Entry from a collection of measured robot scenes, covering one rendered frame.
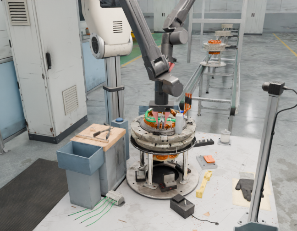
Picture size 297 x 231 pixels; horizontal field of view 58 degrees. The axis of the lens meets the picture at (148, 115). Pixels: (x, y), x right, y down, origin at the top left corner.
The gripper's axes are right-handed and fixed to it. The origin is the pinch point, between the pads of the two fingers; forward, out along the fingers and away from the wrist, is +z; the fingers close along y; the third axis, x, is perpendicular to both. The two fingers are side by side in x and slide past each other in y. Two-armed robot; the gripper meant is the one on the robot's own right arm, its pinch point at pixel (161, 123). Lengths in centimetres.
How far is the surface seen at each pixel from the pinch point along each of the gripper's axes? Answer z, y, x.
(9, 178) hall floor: 116, -160, 116
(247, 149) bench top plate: 39, 54, 52
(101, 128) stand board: 10.7, -31.1, 16.5
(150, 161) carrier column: 22.0, -5.0, 4.9
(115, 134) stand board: 10.7, -22.3, 10.4
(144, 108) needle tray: 12, -12, 50
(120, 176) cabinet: 35.8, -21.1, 11.4
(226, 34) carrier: 5, 116, 492
